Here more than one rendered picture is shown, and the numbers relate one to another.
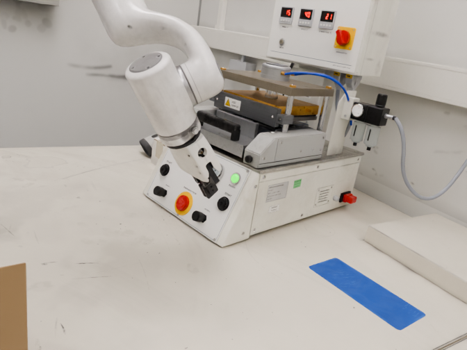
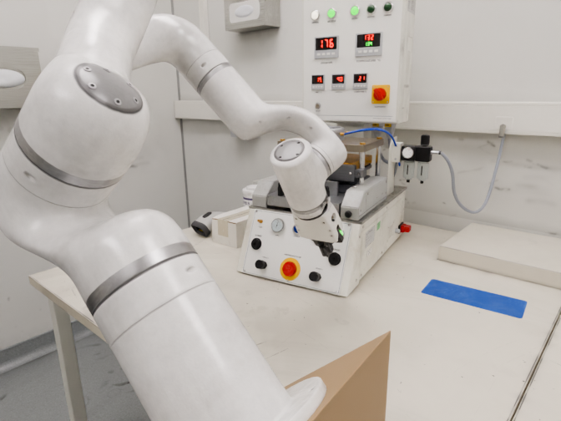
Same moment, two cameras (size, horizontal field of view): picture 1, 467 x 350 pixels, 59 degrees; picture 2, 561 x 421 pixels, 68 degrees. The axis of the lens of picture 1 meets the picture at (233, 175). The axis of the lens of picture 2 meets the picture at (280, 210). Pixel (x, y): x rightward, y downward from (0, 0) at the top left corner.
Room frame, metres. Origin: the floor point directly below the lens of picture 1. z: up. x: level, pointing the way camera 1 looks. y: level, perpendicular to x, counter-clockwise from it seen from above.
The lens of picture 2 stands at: (-0.06, 0.39, 1.25)
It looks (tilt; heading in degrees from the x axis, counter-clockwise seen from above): 16 degrees down; 346
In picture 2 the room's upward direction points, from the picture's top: 1 degrees counter-clockwise
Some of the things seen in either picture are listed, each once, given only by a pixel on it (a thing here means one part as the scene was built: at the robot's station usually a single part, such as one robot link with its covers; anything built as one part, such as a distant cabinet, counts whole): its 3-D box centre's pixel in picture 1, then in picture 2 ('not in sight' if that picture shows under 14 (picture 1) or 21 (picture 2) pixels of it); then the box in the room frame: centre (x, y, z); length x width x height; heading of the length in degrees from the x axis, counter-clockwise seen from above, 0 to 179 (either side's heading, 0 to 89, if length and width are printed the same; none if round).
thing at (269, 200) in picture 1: (260, 176); (333, 227); (1.12, -0.08, 0.84); 0.53 x 0.37 x 0.17; 136
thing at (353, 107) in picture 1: (365, 120); (414, 159); (1.08, -0.32, 1.05); 0.15 x 0.05 x 0.15; 46
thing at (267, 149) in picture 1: (285, 147); (365, 196); (0.99, -0.12, 0.96); 0.26 x 0.05 x 0.07; 136
